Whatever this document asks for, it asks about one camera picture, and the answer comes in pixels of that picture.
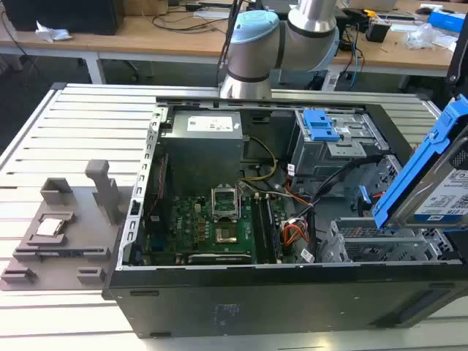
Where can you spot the blue plastic cage latch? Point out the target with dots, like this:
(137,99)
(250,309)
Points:
(318,126)

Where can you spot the wooden desk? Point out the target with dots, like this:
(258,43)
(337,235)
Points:
(395,55)
(128,40)

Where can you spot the blue plastic tab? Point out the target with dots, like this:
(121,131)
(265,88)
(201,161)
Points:
(364,195)

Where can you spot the metal disk bay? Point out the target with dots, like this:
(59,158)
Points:
(369,252)

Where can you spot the grey power supply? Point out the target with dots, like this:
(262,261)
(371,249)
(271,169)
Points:
(201,157)

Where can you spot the hard disk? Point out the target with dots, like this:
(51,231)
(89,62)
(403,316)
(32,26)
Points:
(438,190)

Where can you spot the grey parts rack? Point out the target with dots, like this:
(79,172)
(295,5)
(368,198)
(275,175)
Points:
(73,219)

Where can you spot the large black box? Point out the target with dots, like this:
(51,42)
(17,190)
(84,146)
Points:
(66,14)

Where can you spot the crumpled white paper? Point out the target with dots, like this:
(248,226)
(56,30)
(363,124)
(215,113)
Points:
(51,32)

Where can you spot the small black box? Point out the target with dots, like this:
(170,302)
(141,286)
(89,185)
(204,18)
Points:
(376,31)

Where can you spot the CPU socket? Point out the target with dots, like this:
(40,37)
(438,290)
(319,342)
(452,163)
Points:
(226,235)

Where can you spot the clear plastic bag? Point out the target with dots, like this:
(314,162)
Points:
(420,36)

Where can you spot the silver CPU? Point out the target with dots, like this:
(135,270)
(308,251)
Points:
(47,226)

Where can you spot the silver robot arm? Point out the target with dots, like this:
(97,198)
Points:
(252,55)

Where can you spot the black PC case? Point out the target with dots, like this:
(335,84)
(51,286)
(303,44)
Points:
(256,303)

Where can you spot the blue cardboard box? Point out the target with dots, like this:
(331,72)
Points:
(448,22)

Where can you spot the black labelled expansion slot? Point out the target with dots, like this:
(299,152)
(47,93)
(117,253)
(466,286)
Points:
(219,258)

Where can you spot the grey metal drive cage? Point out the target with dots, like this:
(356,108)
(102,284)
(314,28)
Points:
(314,157)

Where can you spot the green motherboard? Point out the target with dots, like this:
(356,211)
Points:
(190,226)

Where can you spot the black RAM slot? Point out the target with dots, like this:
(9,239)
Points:
(271,230)
(263,230)
(257,230)

